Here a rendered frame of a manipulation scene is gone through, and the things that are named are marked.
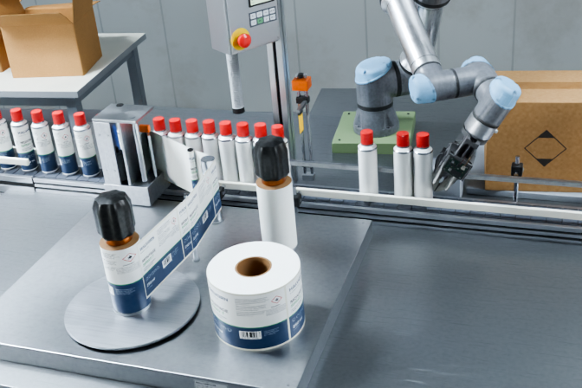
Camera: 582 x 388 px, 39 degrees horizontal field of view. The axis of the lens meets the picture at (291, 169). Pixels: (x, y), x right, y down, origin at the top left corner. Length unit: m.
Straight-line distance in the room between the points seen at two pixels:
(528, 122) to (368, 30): 2.47
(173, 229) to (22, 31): 2.05
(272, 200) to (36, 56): 2.09
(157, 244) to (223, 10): 0.65
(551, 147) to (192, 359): 1.13
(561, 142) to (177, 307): 1.11
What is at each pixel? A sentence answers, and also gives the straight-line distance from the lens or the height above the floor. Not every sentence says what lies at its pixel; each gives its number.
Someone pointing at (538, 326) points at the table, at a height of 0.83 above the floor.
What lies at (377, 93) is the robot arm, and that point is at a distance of 2.59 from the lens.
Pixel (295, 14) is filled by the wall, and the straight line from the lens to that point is 4.69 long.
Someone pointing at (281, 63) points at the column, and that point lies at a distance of 2.30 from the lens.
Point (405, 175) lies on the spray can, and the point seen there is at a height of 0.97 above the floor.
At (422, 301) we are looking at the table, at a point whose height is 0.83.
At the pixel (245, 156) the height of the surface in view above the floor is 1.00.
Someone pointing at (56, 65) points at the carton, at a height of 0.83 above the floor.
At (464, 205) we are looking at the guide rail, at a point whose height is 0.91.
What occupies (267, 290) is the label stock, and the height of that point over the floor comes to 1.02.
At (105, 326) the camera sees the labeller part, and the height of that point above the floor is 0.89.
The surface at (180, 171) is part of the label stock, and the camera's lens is 2.30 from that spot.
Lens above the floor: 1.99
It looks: 27 degrees down
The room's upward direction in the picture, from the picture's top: 5 degrees counter-clockwise
